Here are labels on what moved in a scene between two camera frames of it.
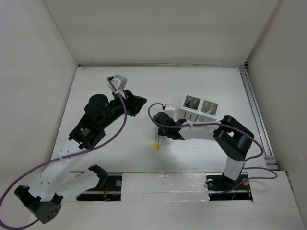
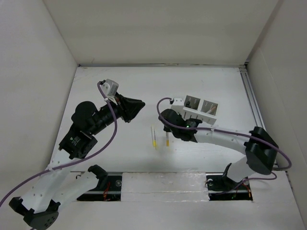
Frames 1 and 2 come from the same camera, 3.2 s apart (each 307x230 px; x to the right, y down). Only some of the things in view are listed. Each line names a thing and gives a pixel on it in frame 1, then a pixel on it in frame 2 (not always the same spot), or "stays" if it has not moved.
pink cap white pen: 213,109 stays
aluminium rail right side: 270,159 stays
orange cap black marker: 188,104 stays
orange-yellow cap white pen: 158,143 -> 167,139
